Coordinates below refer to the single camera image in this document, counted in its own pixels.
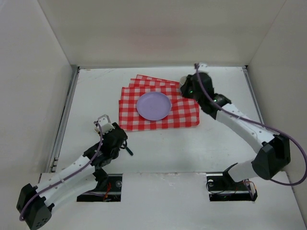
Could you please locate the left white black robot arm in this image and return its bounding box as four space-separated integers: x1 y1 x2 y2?
16 121 128 230

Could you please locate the red white checkered cloth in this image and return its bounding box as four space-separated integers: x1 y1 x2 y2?
118 75 200 131

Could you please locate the gold knife teal handle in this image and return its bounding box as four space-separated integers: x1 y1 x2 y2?
125 147 134 156

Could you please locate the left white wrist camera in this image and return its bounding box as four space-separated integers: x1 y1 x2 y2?
94 115 115 135

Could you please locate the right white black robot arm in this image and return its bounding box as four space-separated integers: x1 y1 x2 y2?
179 72 291 183

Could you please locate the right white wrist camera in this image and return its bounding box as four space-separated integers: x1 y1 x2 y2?
194 63 208 70

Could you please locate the aluminium table edge rail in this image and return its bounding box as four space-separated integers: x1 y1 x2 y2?
242 65 264 124

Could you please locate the light blue mug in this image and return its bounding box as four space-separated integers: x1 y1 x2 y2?
179 76 187 94

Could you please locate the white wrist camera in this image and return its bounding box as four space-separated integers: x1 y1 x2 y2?
94 115 115 135
194 63 208 70

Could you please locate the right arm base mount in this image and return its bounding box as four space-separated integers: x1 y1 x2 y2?
205 164 258 202

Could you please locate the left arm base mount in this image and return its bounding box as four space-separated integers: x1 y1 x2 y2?
77 172 123 203

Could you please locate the lilac round plate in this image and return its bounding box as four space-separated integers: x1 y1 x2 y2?
136 92 172 121

